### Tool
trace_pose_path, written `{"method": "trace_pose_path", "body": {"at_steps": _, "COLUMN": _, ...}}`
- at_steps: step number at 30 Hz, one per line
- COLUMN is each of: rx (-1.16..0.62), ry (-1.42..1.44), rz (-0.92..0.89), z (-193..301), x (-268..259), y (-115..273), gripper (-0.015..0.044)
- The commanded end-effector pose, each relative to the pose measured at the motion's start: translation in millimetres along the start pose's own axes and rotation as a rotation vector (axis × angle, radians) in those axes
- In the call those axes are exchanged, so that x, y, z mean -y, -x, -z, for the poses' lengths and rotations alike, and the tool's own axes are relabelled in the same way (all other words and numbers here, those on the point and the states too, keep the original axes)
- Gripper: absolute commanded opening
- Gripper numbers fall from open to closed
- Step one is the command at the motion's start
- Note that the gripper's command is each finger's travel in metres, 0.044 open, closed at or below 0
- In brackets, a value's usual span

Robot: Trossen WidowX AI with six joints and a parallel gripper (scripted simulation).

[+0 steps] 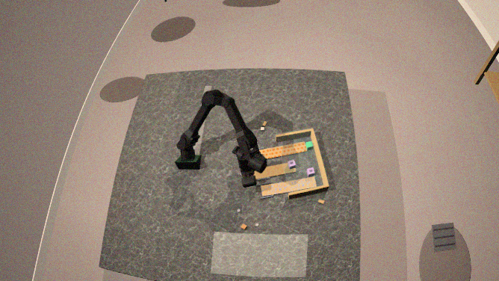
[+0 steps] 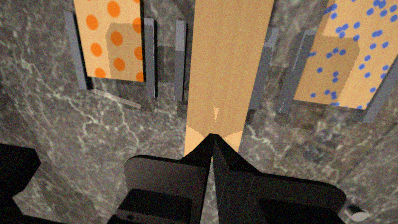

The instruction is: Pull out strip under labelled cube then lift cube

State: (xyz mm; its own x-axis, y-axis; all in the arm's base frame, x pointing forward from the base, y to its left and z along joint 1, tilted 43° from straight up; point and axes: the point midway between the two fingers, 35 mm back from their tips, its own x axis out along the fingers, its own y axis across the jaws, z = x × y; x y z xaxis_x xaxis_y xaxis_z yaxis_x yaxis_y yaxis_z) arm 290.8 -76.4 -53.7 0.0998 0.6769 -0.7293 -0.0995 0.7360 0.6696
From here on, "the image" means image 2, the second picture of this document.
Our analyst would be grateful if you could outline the light wooden strip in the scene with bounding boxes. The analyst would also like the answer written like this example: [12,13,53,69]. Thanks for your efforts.
[184,0,274,156]

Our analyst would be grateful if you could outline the tan strip with blue speckles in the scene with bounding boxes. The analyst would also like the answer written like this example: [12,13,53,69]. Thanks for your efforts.
[293,0,398,110]

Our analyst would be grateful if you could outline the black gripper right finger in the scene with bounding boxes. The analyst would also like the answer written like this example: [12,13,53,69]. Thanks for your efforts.
[212,134,346,224]

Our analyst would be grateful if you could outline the orange polka-dotted tan strip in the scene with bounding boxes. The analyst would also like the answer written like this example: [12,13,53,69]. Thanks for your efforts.
[74,0,146,82]

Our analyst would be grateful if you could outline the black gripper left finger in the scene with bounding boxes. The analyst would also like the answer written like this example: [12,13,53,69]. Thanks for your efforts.
[124,133,215,224]

